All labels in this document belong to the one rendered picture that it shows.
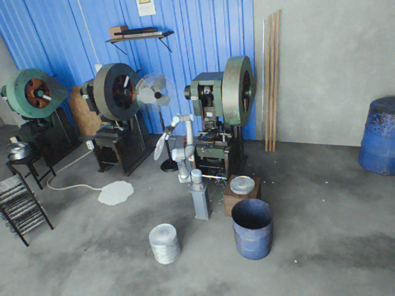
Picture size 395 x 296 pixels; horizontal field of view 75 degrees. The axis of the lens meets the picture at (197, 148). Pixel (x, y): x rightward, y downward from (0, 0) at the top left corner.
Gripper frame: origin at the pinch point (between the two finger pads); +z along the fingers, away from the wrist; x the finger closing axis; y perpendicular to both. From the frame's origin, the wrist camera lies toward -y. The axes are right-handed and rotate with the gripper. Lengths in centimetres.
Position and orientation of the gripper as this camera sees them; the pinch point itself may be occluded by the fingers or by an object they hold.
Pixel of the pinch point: (163, 138)
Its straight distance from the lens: 301.3
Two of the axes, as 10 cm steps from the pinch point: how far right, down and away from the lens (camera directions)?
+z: -5.6, 8.1, 1.9
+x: 7.5, 4.0, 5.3
